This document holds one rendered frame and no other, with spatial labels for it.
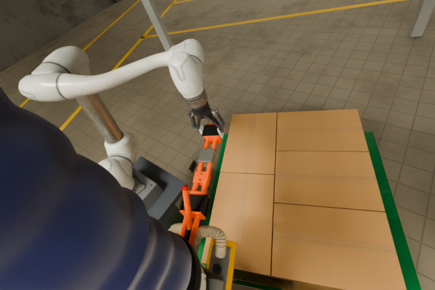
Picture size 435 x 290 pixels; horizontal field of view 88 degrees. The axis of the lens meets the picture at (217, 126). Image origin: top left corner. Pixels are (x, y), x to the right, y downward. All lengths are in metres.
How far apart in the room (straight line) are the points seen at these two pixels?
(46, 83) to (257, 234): 1.27
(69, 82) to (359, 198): 1.57
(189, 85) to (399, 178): 1.97
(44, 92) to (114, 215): 0.75
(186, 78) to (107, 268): 0.59
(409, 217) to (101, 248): 2.12
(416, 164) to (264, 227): 1.50
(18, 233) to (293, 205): 1.39
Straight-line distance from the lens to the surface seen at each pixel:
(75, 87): 0.99
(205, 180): 0.91
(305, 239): 1.47
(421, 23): 3.93
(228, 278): 0.91
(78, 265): 0.35
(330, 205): 1.55
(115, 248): 0.38
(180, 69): 0.79
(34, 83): 1.07
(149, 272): 0.51
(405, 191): 2.35
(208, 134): 1.03
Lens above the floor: 1.96
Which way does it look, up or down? 45 degrees down
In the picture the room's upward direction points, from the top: 22 degrees counter-clockwise
